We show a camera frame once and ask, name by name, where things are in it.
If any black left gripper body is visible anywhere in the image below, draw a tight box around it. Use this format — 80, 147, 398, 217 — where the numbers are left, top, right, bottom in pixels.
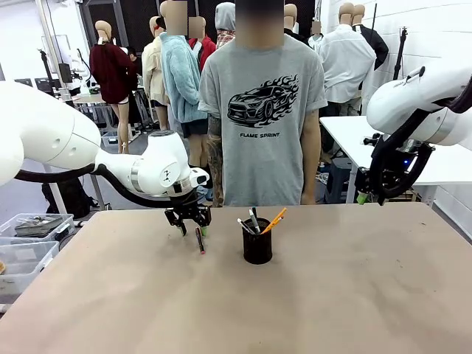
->
169, 192, 203, 215

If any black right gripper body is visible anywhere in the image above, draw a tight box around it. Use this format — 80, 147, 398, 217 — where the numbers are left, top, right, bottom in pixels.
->
370, 147, 425, 195

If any yellow pencil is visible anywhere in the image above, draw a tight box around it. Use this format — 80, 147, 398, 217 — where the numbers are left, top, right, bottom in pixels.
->
260, 207, 288, 235

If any bare left forearm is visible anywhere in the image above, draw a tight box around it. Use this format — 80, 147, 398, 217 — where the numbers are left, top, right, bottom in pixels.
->
300, 147, 321, 206

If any tattooed right forearm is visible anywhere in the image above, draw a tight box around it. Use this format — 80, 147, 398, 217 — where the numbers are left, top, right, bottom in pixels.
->
206, 143, 226, 207

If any black mesh pen holder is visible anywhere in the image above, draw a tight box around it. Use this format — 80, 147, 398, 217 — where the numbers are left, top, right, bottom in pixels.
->
242, 218, 274, 266

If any black marker pink end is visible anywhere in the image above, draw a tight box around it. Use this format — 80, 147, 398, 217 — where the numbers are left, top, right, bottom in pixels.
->
194, 226, 207, 255

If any dark grey stool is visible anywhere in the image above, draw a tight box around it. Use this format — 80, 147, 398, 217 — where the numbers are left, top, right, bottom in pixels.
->
324, 157, 358, 204

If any white side table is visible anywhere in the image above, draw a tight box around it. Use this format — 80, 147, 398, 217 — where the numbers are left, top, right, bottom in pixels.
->
319, 116, 472, 207

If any person in grey t-shirt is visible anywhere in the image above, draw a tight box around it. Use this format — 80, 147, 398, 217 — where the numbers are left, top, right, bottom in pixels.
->
198, 0, 328, 207

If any black backpack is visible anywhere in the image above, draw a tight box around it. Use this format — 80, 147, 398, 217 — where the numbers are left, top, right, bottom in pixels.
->
41, 179, 95, 219

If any black tripod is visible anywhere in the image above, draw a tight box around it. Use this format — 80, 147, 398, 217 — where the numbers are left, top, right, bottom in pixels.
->
392, 26, 411, 81

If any white shirt mannequin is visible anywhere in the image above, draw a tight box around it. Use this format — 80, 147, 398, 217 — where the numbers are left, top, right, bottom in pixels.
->
317, 2, 377, 117

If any black jacket mannequin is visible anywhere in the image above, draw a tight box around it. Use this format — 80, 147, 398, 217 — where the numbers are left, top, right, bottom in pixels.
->
352, 4, 390, 73

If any beige jacket mannequin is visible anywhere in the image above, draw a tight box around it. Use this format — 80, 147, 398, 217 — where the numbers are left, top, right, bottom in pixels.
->
142, 16, 170, 132

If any clear plastic bin with tools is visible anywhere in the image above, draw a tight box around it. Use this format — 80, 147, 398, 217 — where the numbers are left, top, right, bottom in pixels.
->
0, 212, 75, 243

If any dark red sweater mannequin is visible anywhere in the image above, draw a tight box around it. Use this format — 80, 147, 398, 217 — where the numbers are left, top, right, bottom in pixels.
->
89, 20, 138, 154

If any red jacket mannequin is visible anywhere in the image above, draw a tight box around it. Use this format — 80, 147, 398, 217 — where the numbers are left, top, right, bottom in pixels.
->
187, 16, 218, 74

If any grey hoodie mannequin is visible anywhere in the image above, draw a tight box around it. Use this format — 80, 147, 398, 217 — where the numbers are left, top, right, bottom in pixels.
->
215, 2, 237, 49

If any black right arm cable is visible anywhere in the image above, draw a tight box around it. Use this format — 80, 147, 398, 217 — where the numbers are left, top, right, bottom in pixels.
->
368, 84, 472, 206

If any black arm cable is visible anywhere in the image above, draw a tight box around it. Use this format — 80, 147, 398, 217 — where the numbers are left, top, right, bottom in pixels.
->
14, 164, 174, 208
368, 84, 472, 206

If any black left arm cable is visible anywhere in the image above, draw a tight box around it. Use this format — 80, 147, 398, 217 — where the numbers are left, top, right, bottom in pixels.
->
14, 164, 174, 208

